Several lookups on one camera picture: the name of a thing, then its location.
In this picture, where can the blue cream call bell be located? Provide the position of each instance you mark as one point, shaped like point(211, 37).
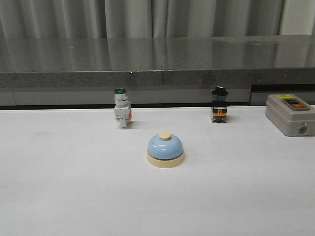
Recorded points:
point(165, 150)

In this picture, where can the black selector knob switch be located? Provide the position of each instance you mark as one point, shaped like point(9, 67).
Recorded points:
point(219, 105)

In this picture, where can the grey push button box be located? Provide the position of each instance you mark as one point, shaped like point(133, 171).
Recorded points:
point(291, 115)

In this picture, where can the green push button switch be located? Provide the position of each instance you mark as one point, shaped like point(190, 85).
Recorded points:
point(122, 109)

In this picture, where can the grey curtain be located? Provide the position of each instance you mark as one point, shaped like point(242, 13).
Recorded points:
point(48, 19)

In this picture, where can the grey stone counter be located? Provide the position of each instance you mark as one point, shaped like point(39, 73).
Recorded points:
point(162, 72)

